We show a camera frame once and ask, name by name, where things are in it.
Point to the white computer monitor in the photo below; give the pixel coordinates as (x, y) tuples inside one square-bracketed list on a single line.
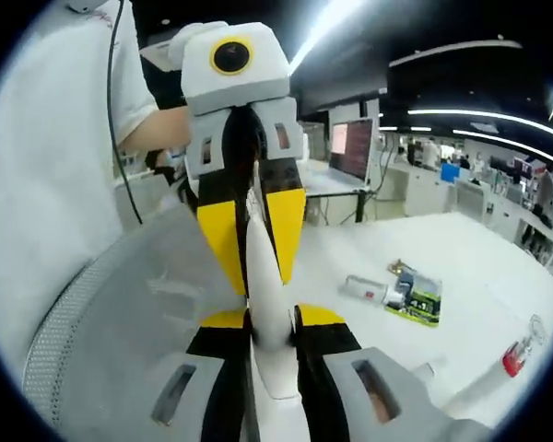
[(350, 152)]

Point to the person in white shirt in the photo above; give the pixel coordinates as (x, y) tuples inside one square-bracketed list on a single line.
[(50, 138)]

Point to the green black skincare sachet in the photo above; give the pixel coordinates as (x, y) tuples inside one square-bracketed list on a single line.
[(419, 304)]

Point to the thin ceiling light strip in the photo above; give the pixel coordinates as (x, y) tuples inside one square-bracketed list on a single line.
[(502, 142), (484, 116)]

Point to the large white skincare tube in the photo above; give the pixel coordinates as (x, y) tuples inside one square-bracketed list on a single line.
[(265, 285)]

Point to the grey mesh chair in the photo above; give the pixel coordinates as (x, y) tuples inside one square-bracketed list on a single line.
[(120, 299)]

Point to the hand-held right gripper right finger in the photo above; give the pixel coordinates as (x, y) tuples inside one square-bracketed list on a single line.
[(336, 359)]

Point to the row of white office desks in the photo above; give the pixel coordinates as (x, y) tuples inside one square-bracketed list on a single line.
[(442, 198)]

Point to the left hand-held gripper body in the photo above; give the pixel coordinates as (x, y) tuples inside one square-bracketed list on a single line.
[(198, 78)]

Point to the red collar pump skincare bottle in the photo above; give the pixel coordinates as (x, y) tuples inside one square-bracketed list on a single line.
[(514, 359)]

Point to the gold foil skincare sachet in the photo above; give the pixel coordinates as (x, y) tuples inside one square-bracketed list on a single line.
[(398, 266)]

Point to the clear cap skincare bottle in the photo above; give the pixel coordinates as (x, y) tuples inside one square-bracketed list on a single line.
[(366, 290)]

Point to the wide ceiling light strip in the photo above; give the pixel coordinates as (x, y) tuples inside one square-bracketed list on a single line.
[(322, 32)]

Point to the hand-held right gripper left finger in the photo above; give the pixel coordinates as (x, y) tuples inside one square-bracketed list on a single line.
[(189, 382)]

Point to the blue box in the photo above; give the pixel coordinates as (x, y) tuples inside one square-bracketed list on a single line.
[(449, 174)]

